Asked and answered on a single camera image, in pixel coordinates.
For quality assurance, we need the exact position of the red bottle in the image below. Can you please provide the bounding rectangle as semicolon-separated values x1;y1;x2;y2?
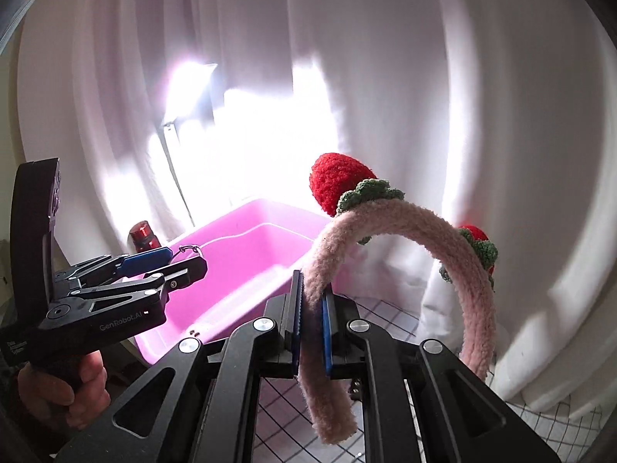
128;221;153;253

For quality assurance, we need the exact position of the person's left hand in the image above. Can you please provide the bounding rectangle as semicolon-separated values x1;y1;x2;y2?
18;347;113;431

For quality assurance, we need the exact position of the pink fuzzy strawberry headband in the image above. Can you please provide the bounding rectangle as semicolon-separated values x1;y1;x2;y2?
298;153;499;444

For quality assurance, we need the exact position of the thin metal wire loop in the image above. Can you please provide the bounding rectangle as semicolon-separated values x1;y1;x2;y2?
172;244;206;264

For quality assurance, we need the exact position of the thin metal stand pole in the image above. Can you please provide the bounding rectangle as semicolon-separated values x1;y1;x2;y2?
161;118;196;229

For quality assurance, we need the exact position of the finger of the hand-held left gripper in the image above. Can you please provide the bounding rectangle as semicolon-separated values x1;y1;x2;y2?
53;247;173;286
46;255;209;322

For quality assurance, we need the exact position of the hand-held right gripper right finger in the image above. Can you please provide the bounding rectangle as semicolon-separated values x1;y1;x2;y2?
320;289;562;463

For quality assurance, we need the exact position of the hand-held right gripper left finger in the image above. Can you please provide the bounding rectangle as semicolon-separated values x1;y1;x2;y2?
55;270;304;463

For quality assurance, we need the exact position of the pink plastic bin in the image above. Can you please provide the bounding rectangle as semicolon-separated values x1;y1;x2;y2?
132;198;360;366

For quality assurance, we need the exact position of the white curtain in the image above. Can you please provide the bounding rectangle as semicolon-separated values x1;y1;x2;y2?
14;0;617;420

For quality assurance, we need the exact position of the white grid tablecloth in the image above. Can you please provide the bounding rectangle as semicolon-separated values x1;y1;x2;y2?
251;294;603;463

